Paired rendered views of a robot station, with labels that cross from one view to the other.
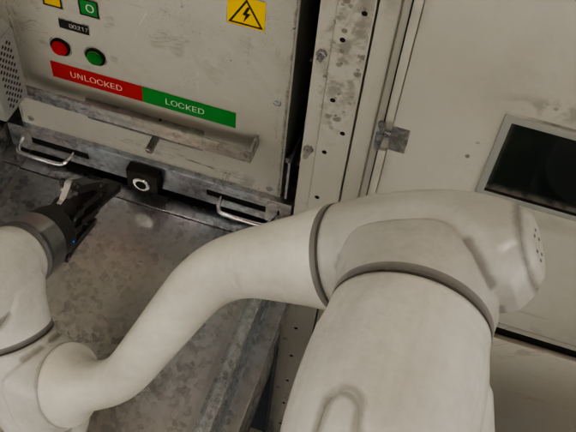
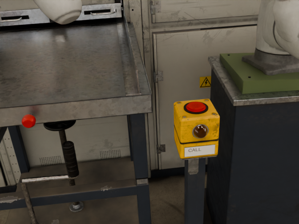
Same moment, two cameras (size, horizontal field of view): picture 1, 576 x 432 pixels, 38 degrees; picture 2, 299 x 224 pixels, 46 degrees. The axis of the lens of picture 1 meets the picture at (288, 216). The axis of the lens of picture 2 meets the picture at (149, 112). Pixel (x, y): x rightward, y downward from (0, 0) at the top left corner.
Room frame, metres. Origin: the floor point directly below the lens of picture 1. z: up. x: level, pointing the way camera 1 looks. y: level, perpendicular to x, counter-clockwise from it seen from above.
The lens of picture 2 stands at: (-0.61, 0.35, 1.26)
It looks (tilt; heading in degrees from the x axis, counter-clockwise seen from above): 29 degrees down; 343
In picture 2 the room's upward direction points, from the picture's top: 3 degrees counter-clockwise
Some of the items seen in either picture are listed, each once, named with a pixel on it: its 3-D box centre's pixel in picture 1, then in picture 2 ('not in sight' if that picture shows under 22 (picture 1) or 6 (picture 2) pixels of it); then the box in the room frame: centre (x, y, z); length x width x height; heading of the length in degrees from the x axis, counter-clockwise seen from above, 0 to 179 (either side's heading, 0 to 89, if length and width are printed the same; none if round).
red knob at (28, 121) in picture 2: not in sight; (29, 119); (0.21, 0.41, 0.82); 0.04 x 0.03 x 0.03; 168
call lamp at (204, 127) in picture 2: not in sight; (200, 132); (-0.07, 0.08, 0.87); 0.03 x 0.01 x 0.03; 78
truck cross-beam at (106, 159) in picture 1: (152, 164); (57, 13); (0.96, 0.25, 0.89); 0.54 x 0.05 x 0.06; 78
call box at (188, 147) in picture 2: not in sight; (195, 128); (-0.03, 0.08, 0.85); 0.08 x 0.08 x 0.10; 78
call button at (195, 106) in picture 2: not in sight; (195, 109); (-0.03, 0.08, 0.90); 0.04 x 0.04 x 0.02
